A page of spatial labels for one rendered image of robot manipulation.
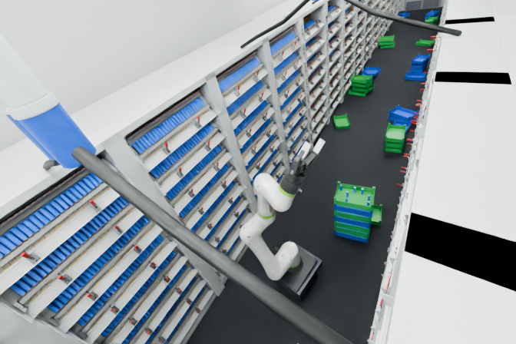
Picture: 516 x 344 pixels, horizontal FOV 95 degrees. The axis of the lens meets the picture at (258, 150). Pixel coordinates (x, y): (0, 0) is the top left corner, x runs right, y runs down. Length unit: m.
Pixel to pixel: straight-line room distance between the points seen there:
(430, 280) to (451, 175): 0.26
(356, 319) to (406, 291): 1.80
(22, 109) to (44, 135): 0.05
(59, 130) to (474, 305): 0.70
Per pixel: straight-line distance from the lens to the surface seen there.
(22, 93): 0.50
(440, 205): 0.61
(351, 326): 2.28
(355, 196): 2.23
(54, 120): 0.51
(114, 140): 1.29
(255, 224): 1.57
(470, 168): 0.72
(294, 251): 1.87
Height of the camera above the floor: 2.19
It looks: 37 degrees down
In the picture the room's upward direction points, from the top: 15 degrees counter-clockwise
